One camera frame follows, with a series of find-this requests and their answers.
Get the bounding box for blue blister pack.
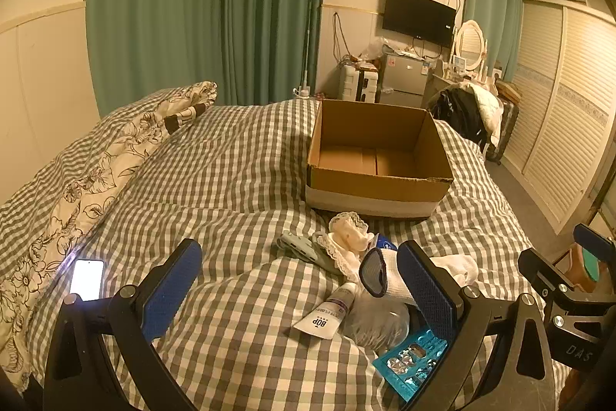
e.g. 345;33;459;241
372;326;451;403

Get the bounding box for small purple-labelled tube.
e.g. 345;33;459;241
328;282;360;313

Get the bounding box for brown striped suitcase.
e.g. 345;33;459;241
485;100;521;164

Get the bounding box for open cardboard box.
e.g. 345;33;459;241
305;99;454;220

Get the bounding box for checked bed sheet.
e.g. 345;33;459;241
0;97;573;411

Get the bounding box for wide green curtain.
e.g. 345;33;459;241
84;0;329;119

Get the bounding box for plain white sock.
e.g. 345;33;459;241
428;254;480;287

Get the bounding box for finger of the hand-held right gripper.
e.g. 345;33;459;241
519;247;574;297
574;223;616;258

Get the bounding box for black wall television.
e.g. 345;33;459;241
382;0;457;47

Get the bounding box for white oval mirror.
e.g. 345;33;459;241
454;19;488;73

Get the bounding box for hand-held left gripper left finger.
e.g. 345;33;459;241
43;239;203;411

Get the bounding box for black jacket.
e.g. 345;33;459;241
430;86;488;143

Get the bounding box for white louvred wardrobe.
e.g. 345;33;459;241
500;0;616;235

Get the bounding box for crumpled plastic bag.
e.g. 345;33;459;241
360;37;387;61

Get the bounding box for narrow green curtain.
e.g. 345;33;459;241
461;0;524;83

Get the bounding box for silver mini fridge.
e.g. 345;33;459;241
380;53;431;109

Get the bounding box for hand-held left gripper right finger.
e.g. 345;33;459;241
397;240;573;411

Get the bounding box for white dressing table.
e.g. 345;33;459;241
432;69;504;96

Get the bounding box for white sock with blue toe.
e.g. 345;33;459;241
360;247;420;308

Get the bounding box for teal and beige container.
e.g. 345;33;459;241
569;246;604;284

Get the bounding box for floral quilt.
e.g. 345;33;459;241
0;81;219;393

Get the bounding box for hanging wall cables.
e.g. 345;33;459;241
331;10;354;61

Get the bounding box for white padded jacket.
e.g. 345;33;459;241
468;82;504;148

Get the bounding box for white hard suitcase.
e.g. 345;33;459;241
339;63;381;103

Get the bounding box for grey lace-trimmed sock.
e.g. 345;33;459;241
278;230;362;284

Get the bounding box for smartphone with lit screen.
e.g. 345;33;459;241
69;259;105;302

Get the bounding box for clear plastic bag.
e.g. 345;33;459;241
343;290;415;347

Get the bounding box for cream lace sock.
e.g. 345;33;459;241
328;211;376;258

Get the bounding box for white squeeze tube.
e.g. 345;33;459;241
295;302;344;340

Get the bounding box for white pole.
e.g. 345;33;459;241
299;1;315;100

